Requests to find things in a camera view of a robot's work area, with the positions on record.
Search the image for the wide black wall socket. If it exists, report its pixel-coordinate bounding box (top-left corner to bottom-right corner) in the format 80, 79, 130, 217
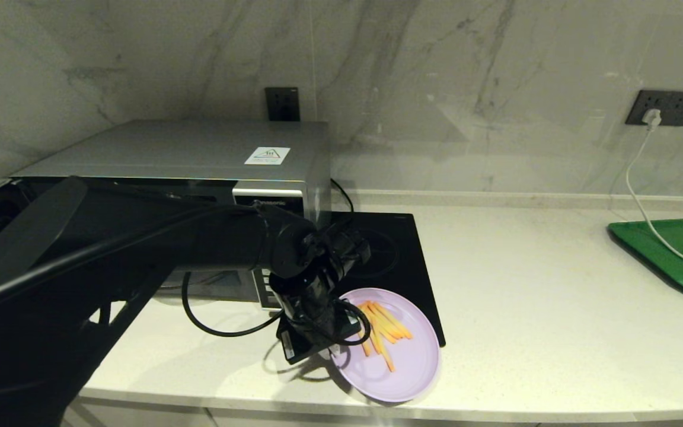
625, 90, 683, 126

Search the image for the purple round plate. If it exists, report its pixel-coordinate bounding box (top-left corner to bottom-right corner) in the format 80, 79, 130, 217
330, 288, 442, 404

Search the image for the white power cable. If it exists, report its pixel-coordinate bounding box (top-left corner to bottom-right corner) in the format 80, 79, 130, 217
623, 128, 683, 272

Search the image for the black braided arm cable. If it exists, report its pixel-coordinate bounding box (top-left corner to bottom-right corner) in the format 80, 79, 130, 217
181, 270, 373, 348

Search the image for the glossy beige base cabinet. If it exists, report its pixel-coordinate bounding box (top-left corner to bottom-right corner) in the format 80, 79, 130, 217
69, 397, 683, 427

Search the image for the small black wall socket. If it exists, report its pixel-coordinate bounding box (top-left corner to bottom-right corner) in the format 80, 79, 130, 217
265, 87, 301, 122

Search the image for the silver Panasonic microwave oven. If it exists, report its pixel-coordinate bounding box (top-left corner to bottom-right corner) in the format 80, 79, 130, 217
12, 120, 331, 312

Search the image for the white warning sticker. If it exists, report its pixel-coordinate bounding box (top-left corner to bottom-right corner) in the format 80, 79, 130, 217
244, 146, 291, 166

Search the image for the black induction cooktop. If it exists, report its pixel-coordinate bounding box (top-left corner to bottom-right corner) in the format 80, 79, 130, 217
276, 212, 446, 348

